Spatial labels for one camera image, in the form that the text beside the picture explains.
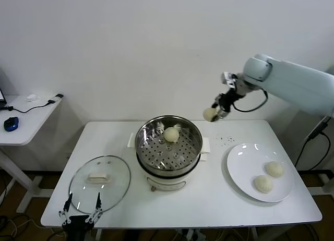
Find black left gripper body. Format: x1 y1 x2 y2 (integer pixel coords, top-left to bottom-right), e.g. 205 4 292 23
62 214 94 241

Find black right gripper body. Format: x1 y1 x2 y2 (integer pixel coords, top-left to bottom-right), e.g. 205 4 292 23
219 88 240 107

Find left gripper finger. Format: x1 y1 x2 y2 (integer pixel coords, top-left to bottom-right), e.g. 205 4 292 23
58 192 73 225
85 191 102 223

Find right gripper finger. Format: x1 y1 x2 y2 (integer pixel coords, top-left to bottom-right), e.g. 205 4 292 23
215 105 231 121
211 94 222 109

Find white steamed baozi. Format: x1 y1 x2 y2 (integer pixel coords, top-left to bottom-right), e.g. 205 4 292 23
202 107 219 123
252 175 275 194
265 161 285 178
163 127 180 143

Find glass pot lid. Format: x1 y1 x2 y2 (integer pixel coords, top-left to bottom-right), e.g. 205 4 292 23
69 154 132 214

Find stainless steel steamer basket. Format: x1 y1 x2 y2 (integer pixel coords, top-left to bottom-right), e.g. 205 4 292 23
127 115 211 174

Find scattered dark crumbs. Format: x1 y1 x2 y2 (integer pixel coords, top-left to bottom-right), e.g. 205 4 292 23
215 136 235 147

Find white round plate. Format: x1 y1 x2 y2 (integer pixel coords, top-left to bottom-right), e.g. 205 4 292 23
226 143 294 202

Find white power strip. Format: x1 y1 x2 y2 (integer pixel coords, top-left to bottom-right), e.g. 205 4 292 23
177 229 207 241

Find white side desk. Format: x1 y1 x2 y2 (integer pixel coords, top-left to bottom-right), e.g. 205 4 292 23
0 94 65 213

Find blue computer mouse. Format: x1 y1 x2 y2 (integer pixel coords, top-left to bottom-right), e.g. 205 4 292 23
4 116 20 132

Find black laptop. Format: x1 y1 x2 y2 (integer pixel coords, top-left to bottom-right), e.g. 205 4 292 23
0 87 8 109

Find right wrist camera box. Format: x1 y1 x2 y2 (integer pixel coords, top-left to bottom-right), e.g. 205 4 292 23
221 71 238 88

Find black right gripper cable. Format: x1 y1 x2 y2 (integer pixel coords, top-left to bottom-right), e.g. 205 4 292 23
232 89 269 113

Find black power adapter cable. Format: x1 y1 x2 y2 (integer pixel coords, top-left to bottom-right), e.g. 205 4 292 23
294 115 332 171

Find black desk cable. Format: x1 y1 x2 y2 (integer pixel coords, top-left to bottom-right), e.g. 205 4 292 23
0 94 65 114

